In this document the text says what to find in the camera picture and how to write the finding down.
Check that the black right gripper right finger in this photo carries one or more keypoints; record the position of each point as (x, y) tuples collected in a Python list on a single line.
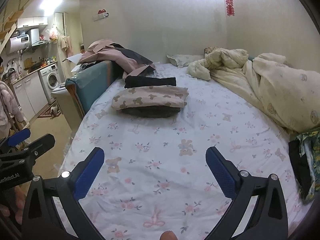
[(268, 219)]

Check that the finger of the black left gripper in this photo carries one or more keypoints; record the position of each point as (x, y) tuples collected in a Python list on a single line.
[(39, 147), (18, 137)]

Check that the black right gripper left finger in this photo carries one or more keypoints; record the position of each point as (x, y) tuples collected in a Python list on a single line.
[(40, 217)]

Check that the pink bear-print pants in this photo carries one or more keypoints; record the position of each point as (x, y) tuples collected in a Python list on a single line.
[(168, 96)]

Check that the left hand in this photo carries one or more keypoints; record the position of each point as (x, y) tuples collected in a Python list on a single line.
[(15, 206)]

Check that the right hand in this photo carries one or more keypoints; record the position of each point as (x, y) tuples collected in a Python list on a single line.
[(168, 235)]

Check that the white kitchen cabinet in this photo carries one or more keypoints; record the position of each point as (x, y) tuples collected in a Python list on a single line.
[(30, 95)]

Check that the white washing machine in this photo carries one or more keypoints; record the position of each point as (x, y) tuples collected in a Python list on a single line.
[(50, 80)]

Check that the green patterned garment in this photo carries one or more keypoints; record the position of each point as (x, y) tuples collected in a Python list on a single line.
[(304, 157)]

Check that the white water heater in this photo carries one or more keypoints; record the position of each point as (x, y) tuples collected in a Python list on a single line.
[(23, 41)]

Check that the floral bed sheet mattress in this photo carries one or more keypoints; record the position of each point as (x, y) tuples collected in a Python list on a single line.
[(155, 176)]

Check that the folded dark grey garment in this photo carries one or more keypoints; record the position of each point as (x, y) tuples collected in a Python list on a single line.
[(152, 111)]

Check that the folded black garment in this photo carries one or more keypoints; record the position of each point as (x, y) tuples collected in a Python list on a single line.
[(143, 81)]

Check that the pink coat pile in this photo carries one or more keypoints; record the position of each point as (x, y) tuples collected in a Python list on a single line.
[(106, 49)]

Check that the cream quilt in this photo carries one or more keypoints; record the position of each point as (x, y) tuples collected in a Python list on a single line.
[(287, 95)]

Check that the floral pillow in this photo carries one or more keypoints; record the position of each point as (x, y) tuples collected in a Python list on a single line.
[(181, 61)]

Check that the red hanging ornament far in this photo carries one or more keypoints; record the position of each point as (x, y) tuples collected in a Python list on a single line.
[(230, 8)]

